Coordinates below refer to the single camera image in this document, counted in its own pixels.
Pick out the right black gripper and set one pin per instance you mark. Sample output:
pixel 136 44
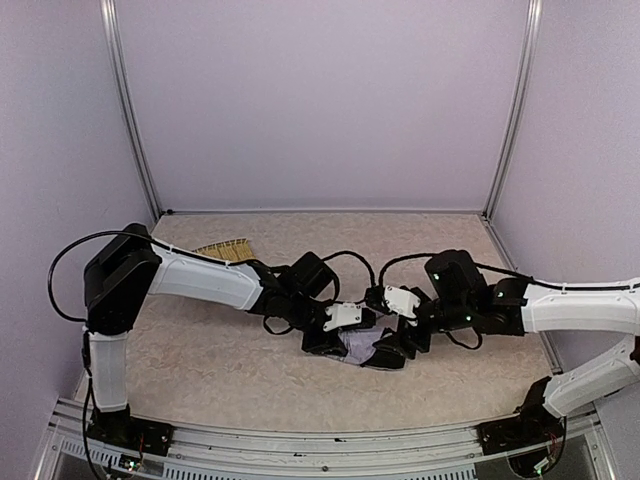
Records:
pixel 407 340

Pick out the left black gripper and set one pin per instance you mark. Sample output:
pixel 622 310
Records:
pixel 326 340

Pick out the lavender folding umbrella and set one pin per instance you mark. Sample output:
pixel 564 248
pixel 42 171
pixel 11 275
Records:
pixel 358 343

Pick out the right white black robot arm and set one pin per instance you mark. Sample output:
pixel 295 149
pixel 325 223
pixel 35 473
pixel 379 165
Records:
pixel 515 306

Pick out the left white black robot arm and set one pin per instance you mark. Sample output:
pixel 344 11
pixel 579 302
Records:
pixel 134 266

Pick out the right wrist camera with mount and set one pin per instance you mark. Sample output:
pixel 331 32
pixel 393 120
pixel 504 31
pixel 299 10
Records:
pixel 400 301

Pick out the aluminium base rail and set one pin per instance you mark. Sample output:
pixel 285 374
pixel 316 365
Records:
pixel 201 452

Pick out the right aluminium frame post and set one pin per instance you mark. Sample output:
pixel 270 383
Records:
pixel 517 107

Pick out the aluminium frame post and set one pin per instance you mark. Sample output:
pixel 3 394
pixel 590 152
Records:
pixel 517 107
pixel 116 55

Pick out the left aluminium frame post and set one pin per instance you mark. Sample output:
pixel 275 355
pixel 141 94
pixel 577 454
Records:
pixel 116 55

